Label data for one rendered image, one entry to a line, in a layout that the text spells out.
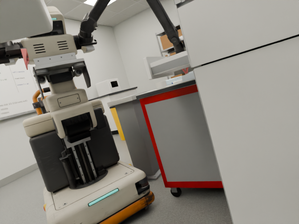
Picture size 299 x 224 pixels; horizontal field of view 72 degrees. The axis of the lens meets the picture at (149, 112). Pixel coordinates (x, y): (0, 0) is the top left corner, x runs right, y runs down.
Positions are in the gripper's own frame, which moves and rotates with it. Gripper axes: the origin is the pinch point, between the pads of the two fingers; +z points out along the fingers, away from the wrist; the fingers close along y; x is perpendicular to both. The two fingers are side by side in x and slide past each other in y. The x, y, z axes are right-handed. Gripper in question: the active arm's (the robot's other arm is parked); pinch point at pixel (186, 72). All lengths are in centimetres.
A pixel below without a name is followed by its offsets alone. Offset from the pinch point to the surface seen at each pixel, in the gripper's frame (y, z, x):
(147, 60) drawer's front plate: -39.4, -10.7, 9.2
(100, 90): 276, -28, 247
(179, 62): -40.5, -4.5, -5.6
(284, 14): -88, -3, -35
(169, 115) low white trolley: -13.4, 22.4, 15.2
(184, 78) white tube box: -1.5, 3.4, 1.7
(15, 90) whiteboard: 112, -64, 295
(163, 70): -39.2, -3.7, 2.9
